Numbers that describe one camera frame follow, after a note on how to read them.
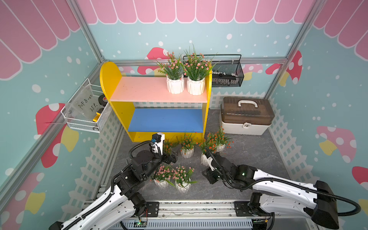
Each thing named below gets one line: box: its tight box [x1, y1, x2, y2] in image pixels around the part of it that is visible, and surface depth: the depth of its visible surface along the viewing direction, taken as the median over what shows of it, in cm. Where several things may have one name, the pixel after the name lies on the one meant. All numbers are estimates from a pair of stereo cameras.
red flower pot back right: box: [207, 126, 234, 153], surface depth 87 cm
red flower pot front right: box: [198, 132, 218, 167], surface depth 83 cm
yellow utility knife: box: [92, 112, 102, 123], surface depth 64 cm
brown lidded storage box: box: [219, 96, 276, 136], surface depth 96 cm
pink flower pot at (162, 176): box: [149, 163, 175, 188], surface depth 74 cm
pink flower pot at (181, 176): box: [172, 165, 198, 194], surface depth 74 cm
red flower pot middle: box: [178, 132, 198, 159], surface depth 87 cm
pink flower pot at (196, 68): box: [180, 43, 215, 96], surface depth 68 cm
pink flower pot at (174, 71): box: [154, 51, 185, 94], surface depth 69 cm
